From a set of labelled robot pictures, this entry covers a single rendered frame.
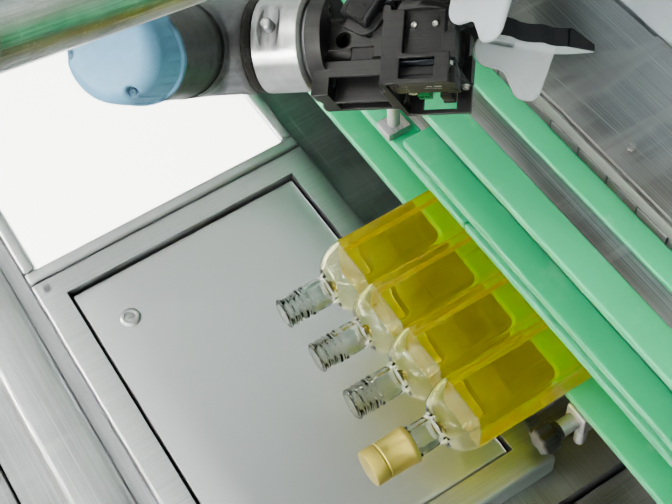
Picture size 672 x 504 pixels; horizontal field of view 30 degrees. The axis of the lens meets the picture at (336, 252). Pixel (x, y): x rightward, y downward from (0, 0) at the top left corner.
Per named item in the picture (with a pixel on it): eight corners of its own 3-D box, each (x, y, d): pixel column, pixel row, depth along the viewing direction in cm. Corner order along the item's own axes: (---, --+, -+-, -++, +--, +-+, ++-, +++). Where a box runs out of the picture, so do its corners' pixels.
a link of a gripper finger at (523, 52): (574, 116, 99) (465, 96, 96) (577, 45, 100) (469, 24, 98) (592, 104, 96) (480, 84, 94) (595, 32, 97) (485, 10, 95)
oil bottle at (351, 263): (493, 184, 126) (313, 285, 121) (495, 149, 122) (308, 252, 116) (527, 221, 124) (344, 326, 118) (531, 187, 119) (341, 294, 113)
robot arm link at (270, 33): (291, 19, 103) (251, -23, 95) (344, 16, 101) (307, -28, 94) (283, 106, 101) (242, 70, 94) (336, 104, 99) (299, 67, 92)
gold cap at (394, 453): (397, 418, 107) (354, 444, 106) (421, 448, 105) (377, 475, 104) (400, 438, 110) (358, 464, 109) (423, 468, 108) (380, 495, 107)
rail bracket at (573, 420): (630, 382, 122) (519, 453, 118) (640, 347, 116) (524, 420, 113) (657, 413, 120) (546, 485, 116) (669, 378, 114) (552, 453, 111)
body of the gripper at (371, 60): (481, 114, 95) (332, 120, 99) (487, 8, 97) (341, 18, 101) (456, 78, 88) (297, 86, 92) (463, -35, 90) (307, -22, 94)
